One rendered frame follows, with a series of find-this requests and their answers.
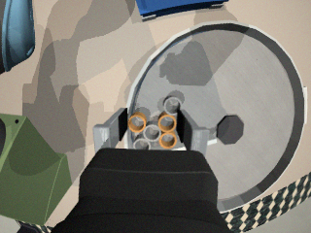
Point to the bronze bushing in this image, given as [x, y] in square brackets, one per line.
[166, 128]
[134, 128]
[168, 145]

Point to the blue plastic crate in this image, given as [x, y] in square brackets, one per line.
[155, 8]

